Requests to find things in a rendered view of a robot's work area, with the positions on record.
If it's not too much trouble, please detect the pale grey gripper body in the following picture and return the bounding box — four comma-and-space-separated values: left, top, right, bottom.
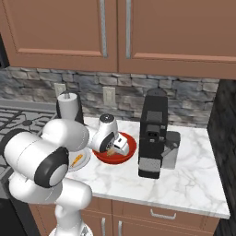
112, 141, 131, 156

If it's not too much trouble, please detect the white plate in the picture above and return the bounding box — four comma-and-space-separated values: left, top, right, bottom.
67, 148, 92, 172

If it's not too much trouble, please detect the orange shrimp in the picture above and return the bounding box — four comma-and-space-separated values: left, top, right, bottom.
70, 154, 84, 168

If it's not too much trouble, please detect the red bowl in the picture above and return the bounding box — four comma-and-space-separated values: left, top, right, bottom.
91, 131, 138, 166

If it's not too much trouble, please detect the black coffee machine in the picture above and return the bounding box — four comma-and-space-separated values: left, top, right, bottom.
136, 88, 182, 180

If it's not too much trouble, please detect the narrow brown drawer front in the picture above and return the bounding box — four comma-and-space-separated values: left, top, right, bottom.
90, 196, 113, 215

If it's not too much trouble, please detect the white paper towel roll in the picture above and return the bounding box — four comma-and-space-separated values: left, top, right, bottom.
55, 90, 85, 125

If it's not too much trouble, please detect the brown lower cupboard door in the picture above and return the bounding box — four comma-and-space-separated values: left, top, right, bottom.
29, 204, 113, 236
112, 215, 216, 236

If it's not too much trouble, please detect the brown cupboard door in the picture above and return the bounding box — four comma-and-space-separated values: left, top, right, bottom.
117, 0, 236, 80
0, 0, 119, 74
112, 215, 216, 236
29, 204, 113, 236

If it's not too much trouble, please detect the black tall appliance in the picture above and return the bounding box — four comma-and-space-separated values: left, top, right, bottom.
206, 78, 236, 236

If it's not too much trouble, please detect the grey stove with hob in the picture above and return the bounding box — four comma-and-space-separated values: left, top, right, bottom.
0, 99, 59, 236

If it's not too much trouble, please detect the brown upper cupboard door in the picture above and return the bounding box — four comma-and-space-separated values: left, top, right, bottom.
0, 0, 119, 74
117, 0, 236, 80

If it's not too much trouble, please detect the black range hood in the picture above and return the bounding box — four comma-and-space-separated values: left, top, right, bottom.
0, 32, 10, 69

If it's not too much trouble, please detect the white wall outlet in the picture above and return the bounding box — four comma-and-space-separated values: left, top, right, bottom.
102, 86, 117, 106
53, 82, 67, 98

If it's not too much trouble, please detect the silver drawer handle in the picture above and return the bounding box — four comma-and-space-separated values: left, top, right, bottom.
149, 208, 178, 221

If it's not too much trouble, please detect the silver lower door handle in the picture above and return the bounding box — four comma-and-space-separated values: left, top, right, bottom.
117, 219, 124, 236
100, 217, 107, 236

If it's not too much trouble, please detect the silver cupboard door handle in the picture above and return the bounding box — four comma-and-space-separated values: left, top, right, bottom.
98, 0, 109, 59
124, 0, 133, 60

